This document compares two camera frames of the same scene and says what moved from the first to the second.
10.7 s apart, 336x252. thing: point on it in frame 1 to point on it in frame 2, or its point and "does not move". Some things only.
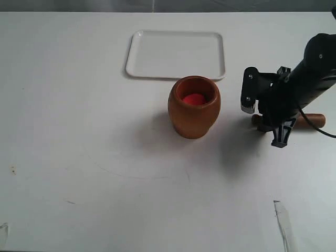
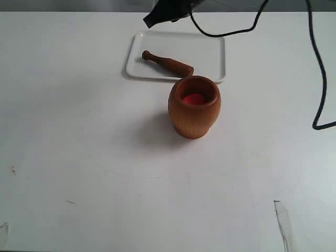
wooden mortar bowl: (193, 104) does not move
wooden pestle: (318, 119) to (170, 63)
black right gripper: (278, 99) to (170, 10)
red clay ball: (194, 99) does not move
